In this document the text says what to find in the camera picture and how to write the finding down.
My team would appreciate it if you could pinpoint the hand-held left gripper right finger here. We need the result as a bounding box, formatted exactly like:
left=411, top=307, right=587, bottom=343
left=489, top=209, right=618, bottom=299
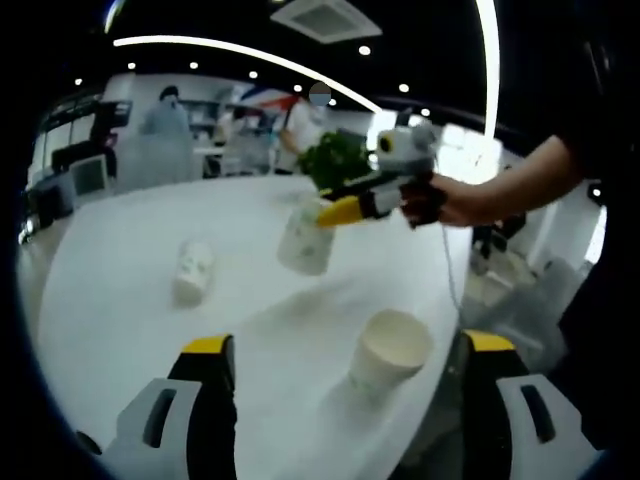
left=457, top=328, right=604, bottom=480

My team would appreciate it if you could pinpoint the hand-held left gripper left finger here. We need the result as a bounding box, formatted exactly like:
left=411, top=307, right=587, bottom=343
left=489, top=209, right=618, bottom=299
left=102, top=333, right=239, bottom=480

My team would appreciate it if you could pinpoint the white paper cup green print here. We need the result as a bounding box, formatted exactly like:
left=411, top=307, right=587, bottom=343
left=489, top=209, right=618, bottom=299
left=171, top=241, right=216, bottom=307
left=276, top=197, right=337, bottom=277
left=348, top=308, right=435, bottom=404

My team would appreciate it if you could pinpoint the person's right hand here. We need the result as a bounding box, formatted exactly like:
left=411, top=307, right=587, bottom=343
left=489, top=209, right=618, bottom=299
left=399, top=172, right=484, bottom=230

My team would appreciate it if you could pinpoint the green potted plant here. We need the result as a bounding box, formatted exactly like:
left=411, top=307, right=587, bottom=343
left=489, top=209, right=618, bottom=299
left=297, top=128, right=372, bottom=192

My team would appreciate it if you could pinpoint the white table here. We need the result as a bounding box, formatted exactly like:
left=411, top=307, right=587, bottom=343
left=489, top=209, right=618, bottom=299
left=37, top=174, right=474, bottom=480

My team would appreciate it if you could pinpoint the straight ceiling light strip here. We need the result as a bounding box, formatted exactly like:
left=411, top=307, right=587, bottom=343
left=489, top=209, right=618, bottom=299
left=474, top=0, right=501, bottom=146

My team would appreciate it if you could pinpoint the person's black shirt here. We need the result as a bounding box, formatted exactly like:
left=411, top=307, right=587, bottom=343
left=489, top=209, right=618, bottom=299
left=549, top=39, right=640, bottom=451

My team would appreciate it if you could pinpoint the ceiling air vent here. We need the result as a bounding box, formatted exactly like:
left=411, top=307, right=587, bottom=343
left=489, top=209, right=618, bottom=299
left=269, top=0, right=384, bottom=44

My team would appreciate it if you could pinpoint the curved ceiling light strip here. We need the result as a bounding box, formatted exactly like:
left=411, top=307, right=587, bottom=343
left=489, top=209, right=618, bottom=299
left=113, top=34, right=381, bottom=114

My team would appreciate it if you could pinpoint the frosted partition panel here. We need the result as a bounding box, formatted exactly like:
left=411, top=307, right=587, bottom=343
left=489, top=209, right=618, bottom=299
left=117, top=132, right=194, bottom=189

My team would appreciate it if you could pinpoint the grey monitor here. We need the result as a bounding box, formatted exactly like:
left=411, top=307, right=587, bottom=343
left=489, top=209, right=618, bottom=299
left=69, top=153, right=111, bottom=196

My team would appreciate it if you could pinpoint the grey cable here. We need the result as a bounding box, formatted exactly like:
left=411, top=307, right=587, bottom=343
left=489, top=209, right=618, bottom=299
left=439, top=223, right=464, bottom=314

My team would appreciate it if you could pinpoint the dark wall screen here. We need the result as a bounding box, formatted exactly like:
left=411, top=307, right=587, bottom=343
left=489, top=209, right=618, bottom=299
left=99, top=99, right=134, bottom=131

